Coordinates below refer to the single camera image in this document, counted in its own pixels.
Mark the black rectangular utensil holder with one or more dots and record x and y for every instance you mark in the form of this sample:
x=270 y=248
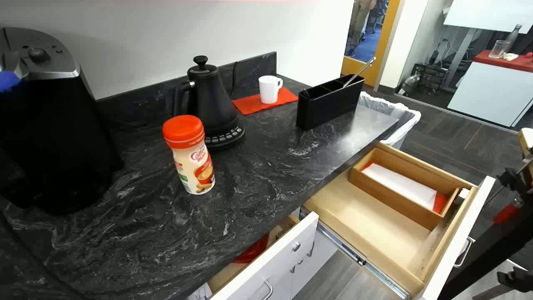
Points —
x=325 y=108

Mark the white lower drawer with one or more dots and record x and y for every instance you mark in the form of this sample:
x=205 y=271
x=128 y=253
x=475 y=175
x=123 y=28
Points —
x=276 y=266

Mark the open wooden drawer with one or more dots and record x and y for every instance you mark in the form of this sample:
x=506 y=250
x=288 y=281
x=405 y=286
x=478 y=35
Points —
x=366 y=226

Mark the wooden box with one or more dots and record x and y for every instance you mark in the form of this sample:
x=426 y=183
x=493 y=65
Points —
x=388 y=198

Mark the red box liner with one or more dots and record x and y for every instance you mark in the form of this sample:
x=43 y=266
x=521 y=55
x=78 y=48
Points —
x=440 y=203

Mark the white box machine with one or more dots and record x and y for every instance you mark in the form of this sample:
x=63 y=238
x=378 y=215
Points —
x=488 y=93

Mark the red flat mat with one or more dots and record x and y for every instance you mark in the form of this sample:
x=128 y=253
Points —
x=250 y=103

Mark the white mug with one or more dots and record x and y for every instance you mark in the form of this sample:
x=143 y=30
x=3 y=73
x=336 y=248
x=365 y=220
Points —
x=268 y=88

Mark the black gooseneck kettle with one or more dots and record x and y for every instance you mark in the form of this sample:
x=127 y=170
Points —
x=213 y=110

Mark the creamer bottle with orange lid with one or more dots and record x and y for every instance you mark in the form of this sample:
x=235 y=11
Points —
x=192 y=160

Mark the black coffee maker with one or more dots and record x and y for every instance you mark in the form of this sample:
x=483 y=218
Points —
x=55 y=138

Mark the clear glass container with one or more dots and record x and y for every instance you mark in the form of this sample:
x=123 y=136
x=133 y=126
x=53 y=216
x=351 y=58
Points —
x=498 y=50

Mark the white board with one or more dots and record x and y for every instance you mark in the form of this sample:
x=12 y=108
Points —
x=488 y=13

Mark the table with red cloth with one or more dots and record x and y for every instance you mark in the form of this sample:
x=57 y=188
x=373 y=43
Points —
x=513 y=60

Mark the orange door frame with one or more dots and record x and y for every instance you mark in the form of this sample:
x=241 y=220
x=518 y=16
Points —
x=385 y=43

